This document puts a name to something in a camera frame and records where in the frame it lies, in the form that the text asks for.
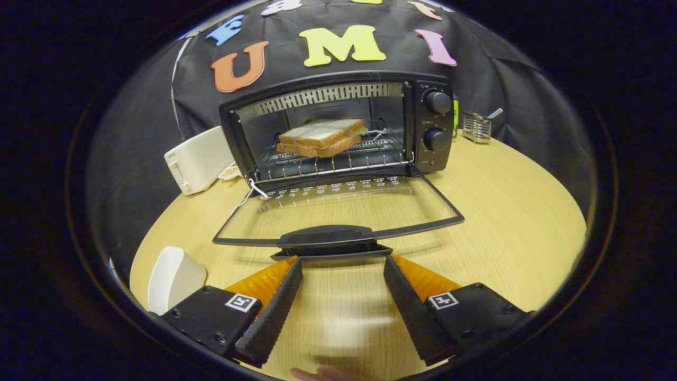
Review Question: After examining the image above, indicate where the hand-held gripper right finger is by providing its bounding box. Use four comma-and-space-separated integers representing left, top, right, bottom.
383, 254, 534, 367

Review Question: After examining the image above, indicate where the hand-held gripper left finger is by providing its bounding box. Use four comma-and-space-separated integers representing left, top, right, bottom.
160, 257, 304, 368

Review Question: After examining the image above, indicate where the black toaster oven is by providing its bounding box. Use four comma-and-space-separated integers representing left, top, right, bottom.
213, 70, 466, 262

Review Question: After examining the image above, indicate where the bread sandwich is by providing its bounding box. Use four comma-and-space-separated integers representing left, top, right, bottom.
276, 118, 368, 158

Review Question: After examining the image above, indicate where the white pop-up toaster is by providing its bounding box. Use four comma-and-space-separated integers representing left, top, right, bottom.
164, 125, 236, 196

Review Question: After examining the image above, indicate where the white oblong plate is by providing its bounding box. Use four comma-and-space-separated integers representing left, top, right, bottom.
147, 246, 208, 316

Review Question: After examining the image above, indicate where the metal wire basket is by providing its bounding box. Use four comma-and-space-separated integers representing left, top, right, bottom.
462, 112, 492, 144

